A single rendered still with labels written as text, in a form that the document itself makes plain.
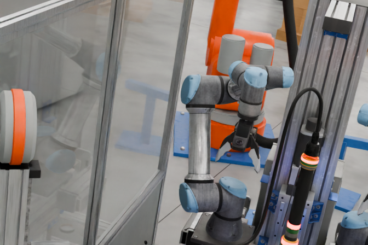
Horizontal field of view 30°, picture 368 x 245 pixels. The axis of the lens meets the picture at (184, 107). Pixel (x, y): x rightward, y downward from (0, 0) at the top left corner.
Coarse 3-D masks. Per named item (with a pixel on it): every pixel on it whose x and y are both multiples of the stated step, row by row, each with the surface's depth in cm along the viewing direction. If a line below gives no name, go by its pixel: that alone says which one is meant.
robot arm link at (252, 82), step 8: (248, 72) 221; (256, 72) 221; (264, 72) 222; (240, 80) 226; (248, 80) 222; (256, 80) 221; (264, 80) 222; (240, 88) 228; (248, 88) 222; (256, 88) 222; (264, 88) 224; (240, 96) 226; (248, 96) 223; (256, 96) 223; (256, 104) 224
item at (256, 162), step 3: (252, 150) 230; (249, 153) 230; (252, 153) 230; (255, 153) 230; (249, 156) 231; (252, 156) 230; (255, 156) 230; (252, 159) 231; (255, 159) 230; (258, 159) 230; (252, 162) 231; (255, 162) 231; (258, 162) 230; (255, 165) 231; (258, 165) 231; (255, 168) 231; (258, 168) 232; (258, 171) 232
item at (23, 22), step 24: (72, 0) 182; (96, 0) 198; (120, 0) 217; (192, 0) 301; (0, 24) 152; (24, 24) 160; (48, 24) 172; (120, 24) 223; (168, 144) 325; (96, 192) 243; (144, 192) 308; (96, 216) 247
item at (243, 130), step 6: (240, 120) 228; (246, 120) 228; (240, 126) 227; (246, 126) 227; (240, 132) 225; (246, 132) 225; (234, 138) 224; (240, 138) 223; (246, 138) 224; (234, 144) 222; (240, 144) 222; (246, 144) 224; (240, 150) 223
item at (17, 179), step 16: (0, 176) 143; (16, 176) 144; (0, 192) 145; (16, 192) 146; (0, 208) 146; (16, 208) 147; (0, 224) 148; (16, 224) 150; (0, 240) 149; (16, 240) 152
